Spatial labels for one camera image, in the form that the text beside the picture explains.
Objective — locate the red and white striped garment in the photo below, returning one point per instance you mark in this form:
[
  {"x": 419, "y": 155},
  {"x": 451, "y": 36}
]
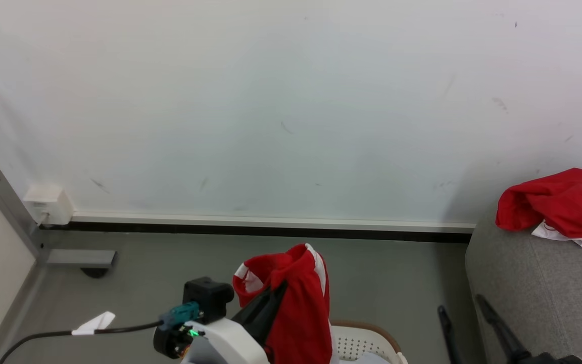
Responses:
[{"x": 301, "y": 313}]

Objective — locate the light blue garment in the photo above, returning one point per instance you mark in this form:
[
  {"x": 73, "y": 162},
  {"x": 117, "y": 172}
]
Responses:
[{"x": 369, "y": 360}]

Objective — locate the grey fabric sofa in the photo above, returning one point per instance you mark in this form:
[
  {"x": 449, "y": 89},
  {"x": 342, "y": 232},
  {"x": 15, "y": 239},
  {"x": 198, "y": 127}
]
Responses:
[{"x": 548, "y": 293}]

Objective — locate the black frame foot pad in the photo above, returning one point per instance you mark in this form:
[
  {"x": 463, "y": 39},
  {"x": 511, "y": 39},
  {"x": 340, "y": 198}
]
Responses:
[{"x": 95, "y": 272}]

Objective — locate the grey metal frame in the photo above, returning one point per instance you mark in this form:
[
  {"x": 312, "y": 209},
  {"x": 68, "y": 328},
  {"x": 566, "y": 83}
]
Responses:
[{"x": 13, "y": 207}]

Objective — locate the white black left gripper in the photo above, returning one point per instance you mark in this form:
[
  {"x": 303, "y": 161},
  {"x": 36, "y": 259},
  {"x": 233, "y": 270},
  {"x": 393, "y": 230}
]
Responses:
[{"x": 225, "y": 344}]

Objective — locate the white tape tag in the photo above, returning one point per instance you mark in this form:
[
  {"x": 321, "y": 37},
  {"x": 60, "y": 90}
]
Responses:
[{"x": 95, "y": 323}]

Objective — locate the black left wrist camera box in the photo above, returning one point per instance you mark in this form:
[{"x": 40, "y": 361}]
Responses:
[{"x": 207, "y": 298}]

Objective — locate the white and black baseboard strip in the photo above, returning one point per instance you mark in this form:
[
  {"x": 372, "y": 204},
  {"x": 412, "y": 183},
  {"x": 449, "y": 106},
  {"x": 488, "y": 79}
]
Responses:
[{"x": 271, "y": 226}]

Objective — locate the white wall socket box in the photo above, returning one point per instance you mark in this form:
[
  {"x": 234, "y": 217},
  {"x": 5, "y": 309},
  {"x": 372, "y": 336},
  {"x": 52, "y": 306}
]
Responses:
[{"x": 48, "y": 202}]

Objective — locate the white plastic laundry basket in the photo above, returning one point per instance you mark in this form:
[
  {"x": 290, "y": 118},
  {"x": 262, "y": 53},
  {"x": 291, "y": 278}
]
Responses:
[{"x": 356, "y": 341}]

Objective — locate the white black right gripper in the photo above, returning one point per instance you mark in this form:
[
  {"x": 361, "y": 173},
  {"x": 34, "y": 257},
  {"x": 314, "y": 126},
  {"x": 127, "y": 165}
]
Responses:
[{"x": 548, "y": 359}]

